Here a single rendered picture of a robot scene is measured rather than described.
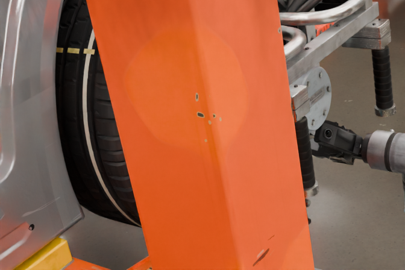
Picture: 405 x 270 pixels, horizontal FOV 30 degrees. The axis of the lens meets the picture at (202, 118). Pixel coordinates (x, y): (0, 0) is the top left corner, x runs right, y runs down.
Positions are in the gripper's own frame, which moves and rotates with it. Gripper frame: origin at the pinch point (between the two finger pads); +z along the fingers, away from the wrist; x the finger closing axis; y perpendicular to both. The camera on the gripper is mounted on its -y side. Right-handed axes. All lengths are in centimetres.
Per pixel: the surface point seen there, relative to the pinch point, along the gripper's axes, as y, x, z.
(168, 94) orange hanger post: -92, -21, -37
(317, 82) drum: -31.2, 3.0, -20.5
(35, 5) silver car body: -78, -5, 9
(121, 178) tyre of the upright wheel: -49, -26, 4
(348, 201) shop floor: 92, 2, 25
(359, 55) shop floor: 185, 95, 84
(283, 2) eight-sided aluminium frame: -23.1, 24.0, -1.8
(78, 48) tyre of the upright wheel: -62, -6, 13
